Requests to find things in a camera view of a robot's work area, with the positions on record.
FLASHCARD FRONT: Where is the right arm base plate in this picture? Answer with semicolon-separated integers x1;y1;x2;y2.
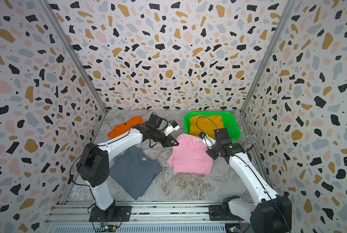
208;205;243;221

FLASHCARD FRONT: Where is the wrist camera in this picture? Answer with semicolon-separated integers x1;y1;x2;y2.
164;120;180;136
199;132;216;149

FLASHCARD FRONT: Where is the clear plastic bottle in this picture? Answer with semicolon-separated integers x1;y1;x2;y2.
242;134;257;153

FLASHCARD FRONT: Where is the yellow t-shirt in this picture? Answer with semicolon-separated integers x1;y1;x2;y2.
189;115;224;139

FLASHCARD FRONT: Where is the orange t-shirt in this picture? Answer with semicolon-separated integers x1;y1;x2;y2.
107;116;145;138

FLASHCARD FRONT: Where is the left circuit board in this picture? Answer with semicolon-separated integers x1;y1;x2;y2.
100;223;120;233

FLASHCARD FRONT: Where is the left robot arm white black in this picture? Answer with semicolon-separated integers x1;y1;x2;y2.
76;113;179;211

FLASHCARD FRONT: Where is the pink t-shirt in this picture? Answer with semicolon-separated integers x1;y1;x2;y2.
167;134;213;174

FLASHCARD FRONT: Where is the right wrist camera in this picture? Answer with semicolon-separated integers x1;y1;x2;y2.
199;132;216;149

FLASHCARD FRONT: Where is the aluminium rail frame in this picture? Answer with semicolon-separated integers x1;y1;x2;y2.
44;201;254;233

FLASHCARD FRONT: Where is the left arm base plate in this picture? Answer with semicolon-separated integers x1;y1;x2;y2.
89;205;132;222

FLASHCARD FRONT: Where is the grey t-shirt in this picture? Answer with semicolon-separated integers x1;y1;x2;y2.
109;146;163;200

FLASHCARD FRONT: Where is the circuit board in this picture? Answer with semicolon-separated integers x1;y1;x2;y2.
225;224;241;233
100;223;120;233

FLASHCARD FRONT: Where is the right circuit board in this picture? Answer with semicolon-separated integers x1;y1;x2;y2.
225;224;241;233

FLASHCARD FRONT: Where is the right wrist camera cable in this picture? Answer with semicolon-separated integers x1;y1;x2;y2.
196;116;219;137

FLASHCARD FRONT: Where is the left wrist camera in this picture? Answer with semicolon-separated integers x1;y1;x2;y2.
164;120;180;136

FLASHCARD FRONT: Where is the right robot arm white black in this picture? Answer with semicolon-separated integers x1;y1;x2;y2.
199;128;292;233

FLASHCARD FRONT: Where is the green plastic basket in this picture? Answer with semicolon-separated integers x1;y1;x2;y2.
184;111;241;141

